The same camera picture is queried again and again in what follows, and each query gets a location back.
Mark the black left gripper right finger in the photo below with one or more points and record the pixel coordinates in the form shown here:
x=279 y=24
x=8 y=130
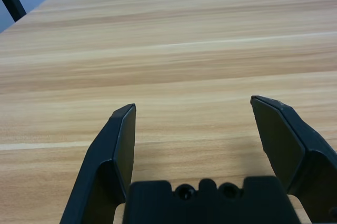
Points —
x=289 y=142

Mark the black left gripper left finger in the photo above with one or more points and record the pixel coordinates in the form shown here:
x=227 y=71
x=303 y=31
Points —
x=100 y=155

